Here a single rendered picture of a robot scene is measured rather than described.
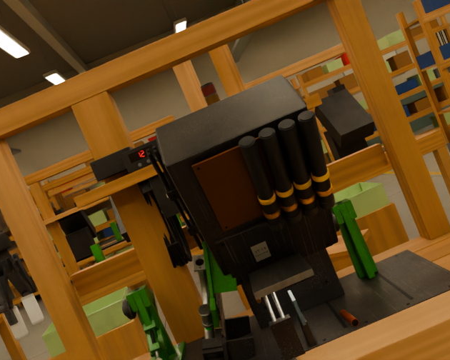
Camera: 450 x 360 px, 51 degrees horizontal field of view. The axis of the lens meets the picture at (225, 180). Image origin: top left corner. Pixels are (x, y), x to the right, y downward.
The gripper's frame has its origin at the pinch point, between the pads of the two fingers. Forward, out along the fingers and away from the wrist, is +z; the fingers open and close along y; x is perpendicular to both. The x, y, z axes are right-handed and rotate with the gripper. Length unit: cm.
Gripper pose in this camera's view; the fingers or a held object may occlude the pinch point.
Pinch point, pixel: (26, 319)
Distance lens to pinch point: 120.0
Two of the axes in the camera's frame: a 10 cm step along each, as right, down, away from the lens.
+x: 9.2, -3.9, -0.1
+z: 3.9, 9.2, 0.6
